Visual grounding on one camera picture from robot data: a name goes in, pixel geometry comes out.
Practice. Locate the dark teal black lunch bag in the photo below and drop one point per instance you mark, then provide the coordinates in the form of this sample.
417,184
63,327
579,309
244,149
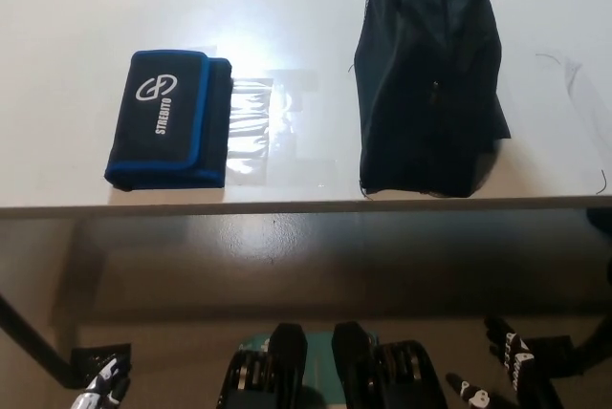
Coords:
430,93

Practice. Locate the black blue Strebito notebook case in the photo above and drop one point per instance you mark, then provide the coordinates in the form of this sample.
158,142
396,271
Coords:
162,117

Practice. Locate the black floor tape patch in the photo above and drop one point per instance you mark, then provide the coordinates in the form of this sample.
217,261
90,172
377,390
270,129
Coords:
95,356
550,349

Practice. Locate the thin black thread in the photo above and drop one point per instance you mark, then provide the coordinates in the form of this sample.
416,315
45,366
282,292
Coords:
603,182

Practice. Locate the black table leg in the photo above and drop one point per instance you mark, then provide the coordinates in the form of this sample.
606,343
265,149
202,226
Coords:
33,337
595,330

